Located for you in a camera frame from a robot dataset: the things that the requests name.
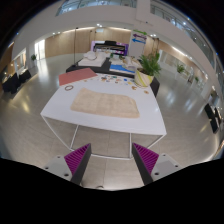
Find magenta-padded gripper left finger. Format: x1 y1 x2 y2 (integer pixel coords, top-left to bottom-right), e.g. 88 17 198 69
42 143 93 186

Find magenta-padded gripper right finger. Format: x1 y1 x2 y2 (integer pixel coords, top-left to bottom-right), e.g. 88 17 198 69
131 142 183 186

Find beige towel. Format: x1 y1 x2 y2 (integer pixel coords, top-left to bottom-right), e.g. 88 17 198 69
69 87 141 119

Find black chairs group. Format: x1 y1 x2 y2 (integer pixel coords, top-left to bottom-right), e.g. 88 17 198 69
1 68 33 94
203 99 224 134

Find potted plant in striped pot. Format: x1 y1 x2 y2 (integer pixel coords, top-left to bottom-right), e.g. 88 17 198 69
134 53 163 88

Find red flat board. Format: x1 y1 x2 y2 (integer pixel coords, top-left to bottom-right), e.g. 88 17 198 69
58 67 99 87

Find colourful small cards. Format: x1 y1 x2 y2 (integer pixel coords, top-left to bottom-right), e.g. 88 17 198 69
83 73 134 87

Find black draped table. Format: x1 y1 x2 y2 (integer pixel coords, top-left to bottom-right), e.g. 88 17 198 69
65 57 161 98

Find white foam model boards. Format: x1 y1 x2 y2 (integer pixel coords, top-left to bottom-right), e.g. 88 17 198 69
77 50 108 68

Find arrow direction signs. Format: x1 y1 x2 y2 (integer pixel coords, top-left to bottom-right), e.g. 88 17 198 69
131 29 148 45

